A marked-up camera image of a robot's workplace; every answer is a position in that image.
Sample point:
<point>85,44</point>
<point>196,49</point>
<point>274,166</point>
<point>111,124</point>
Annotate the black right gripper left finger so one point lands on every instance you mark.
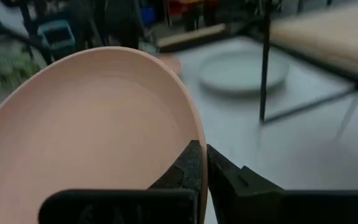
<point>179,205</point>

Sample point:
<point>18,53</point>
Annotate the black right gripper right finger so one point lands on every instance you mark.
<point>259,205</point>

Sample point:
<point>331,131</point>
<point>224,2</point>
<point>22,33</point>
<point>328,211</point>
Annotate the large beige plate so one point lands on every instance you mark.
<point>89,124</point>

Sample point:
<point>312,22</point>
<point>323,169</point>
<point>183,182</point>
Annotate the large grey-green plate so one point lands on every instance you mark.
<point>228,71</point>

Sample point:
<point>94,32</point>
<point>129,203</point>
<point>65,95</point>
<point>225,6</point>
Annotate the large peach pink plate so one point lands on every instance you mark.
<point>171,63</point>

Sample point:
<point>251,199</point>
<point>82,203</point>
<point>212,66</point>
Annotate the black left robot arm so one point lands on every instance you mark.
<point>117,21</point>

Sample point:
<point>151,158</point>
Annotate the light wooden table board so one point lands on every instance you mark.
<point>191,35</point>

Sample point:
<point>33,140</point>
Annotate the blue plastic crate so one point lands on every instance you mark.
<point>56,35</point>

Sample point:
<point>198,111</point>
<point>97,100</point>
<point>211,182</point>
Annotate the green succulent plant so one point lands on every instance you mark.
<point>5,68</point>

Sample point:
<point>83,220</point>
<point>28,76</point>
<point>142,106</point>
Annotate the wooden shelf black metal frame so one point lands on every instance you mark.
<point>322,34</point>

